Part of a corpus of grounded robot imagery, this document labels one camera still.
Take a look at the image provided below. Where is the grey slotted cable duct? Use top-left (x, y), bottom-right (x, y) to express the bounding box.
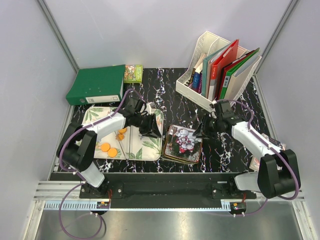
top-left (33, 181), bottom-right (306, 211)

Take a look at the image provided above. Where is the teal folder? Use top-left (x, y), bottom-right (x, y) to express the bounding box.
top-left (201, 43), bottom-right (229, 97)

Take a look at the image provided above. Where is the floral rectangular tray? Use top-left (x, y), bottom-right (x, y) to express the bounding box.
top-left (82, 106), bottom-right (164, 161)

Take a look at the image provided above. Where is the floral pink pouch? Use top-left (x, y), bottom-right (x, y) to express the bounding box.
top-left (249, 133), bottom-right (287, 172)

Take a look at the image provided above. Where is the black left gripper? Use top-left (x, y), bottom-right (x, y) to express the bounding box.
top-left (133, 112), bottom-right (162, 139)

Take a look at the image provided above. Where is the beige folder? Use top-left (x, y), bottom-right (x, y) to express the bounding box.
top-left (224, 54), bottom-right (262, 100)

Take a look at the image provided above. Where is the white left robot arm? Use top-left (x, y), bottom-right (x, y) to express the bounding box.
top-left (56, 99), bottom-right (162, 198)

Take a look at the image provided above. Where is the orange round cookie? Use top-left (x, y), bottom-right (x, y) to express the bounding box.
top-left (100, 143), bottom-right (111, 152)
top-left (118, 128), bottom-right (127, 134)

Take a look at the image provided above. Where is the gold cookie tin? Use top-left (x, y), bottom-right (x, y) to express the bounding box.
top-left (162, 124), bottom-right (203, 165)

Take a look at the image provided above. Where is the green ring binder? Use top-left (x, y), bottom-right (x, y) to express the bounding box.
top-left (65, 64), bottom-right (125, 106)

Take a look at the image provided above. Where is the white file organizer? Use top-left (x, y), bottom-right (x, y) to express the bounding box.
top-left (176, 31), bottom-right (252, 112)

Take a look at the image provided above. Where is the green card box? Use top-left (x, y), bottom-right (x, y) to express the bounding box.
top-left (124, 64), bottom-right (143, 84)

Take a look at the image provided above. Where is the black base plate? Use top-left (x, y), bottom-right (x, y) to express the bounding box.
top-left (79, 172), bottom-right (257, 211)

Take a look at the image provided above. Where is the red folder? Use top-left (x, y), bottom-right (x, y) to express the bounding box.
top-left (207, 39), bottom-right (239, 101)

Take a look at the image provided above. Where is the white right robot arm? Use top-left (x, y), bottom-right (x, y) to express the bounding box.
top-left (193, 99), bottom-right (301, 201)

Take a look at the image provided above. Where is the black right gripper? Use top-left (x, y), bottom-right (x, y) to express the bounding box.
top-left (192, 113), bottom-right (222, 140)

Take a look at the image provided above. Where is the blue book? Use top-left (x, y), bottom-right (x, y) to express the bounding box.
top-left (191, 72), bottom-right (202, 94)

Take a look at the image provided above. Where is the green folder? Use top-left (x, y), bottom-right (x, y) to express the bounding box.
top-left (215, 48), bottom-right (260, 100)

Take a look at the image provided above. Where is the orange flower cookie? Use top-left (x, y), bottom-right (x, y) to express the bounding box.
top-left (117, 133), bottom-right (125, 141)

